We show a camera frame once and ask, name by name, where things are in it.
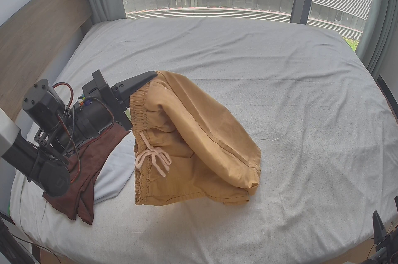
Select bed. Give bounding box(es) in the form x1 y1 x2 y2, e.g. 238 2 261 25
0 0 398 264

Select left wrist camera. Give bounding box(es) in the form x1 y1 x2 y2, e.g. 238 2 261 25
82 70 110 101

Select white garment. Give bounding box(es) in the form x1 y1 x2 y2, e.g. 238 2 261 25
93 133 135 204

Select brown garment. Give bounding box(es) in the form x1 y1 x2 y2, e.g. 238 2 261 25
42 124 129 225

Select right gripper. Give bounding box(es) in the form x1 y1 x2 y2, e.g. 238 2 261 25
370 196 398 264

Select tan shorts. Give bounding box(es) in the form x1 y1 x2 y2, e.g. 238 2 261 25
129 70 262 207

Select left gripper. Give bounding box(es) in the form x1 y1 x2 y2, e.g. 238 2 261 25
74 71 157 145

